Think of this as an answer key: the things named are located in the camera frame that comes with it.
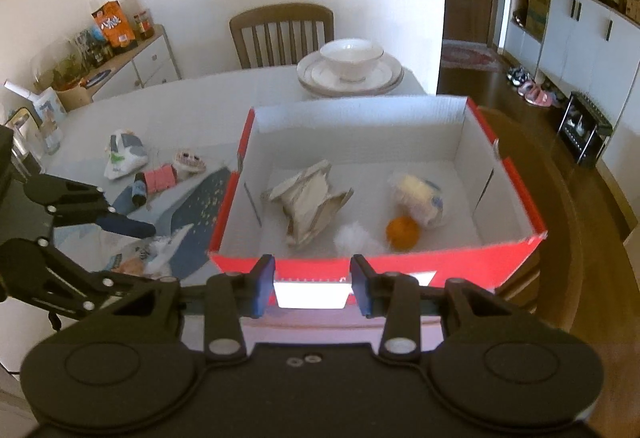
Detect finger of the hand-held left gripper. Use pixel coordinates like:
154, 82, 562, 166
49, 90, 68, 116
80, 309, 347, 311
0, 238, 182, 321
22, 172, 157, 240

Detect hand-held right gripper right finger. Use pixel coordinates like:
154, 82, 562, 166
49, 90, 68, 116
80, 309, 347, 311
350, 253, 538, 363

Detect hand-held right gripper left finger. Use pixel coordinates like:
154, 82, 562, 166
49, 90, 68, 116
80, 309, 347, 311
97, 254, 277, 362

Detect white and orange sachet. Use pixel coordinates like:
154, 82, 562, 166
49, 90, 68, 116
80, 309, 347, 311
99, 238, 173, 278

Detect white tissue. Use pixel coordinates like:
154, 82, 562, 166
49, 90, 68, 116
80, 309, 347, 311
332, 221, 381, 255

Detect small orange kumquat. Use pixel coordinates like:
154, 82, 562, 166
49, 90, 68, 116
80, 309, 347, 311
385, 215, 421, 250

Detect thin grey stick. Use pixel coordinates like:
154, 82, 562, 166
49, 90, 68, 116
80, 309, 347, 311
244, 183, 262, 227

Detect silver snack packet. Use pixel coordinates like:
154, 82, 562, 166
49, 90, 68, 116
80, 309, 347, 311
261, 159, 355, 249

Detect yellow cake packet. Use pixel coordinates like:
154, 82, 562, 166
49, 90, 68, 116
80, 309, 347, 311
387, 172, 449, 229

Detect red cardboard box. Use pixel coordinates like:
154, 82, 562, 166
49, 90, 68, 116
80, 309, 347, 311
207, 97, 549, 354

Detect white marble desktop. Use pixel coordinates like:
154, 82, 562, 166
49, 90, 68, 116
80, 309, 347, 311
0, 66, 437, 369

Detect small blue label bottle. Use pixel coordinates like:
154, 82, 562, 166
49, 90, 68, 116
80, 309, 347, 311
127, 173, 149, 207

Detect pink binder clip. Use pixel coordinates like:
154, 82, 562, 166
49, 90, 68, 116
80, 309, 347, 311
142, 165, 179, 194

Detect white printed cup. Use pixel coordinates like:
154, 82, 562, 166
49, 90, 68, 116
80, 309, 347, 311
34, 87, 69, 155

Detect round blue fish placemat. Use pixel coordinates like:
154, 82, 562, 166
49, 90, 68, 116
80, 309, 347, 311
111, 168, 234, 280

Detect clear glass dome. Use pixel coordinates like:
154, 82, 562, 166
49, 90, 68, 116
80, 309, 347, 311
30, 38, 88, 92

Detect white sideboard cabinet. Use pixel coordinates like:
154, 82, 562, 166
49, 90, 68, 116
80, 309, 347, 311
64, 24, 181, 112

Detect orange snack bag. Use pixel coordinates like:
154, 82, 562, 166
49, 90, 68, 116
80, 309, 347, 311
91, 0, 139, 55

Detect red-lidded jar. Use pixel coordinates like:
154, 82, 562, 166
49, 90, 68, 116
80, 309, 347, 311
133, 10, 154, 40

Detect stack of white plates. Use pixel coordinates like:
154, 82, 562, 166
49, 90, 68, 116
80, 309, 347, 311
296, 49, 405, 98

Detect white gold-rimmed bowl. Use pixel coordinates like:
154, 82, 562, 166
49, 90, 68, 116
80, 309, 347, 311
319, 38, 385, 84

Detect brown wooden chair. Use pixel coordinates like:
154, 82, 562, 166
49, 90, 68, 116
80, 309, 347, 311
228, 3, 335, 70

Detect patterned door rug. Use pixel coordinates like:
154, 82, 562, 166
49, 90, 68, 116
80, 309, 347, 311
440, 40, 502, 72

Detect pairs of shoes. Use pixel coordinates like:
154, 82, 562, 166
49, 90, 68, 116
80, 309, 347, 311
506, 66, 562, 108

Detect cardboard box in cabinet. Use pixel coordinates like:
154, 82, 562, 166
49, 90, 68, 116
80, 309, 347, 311
524, 0, 551, 40

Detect white wall cabinet unit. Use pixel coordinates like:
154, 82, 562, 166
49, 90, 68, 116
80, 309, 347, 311
499, 0, 640, 179

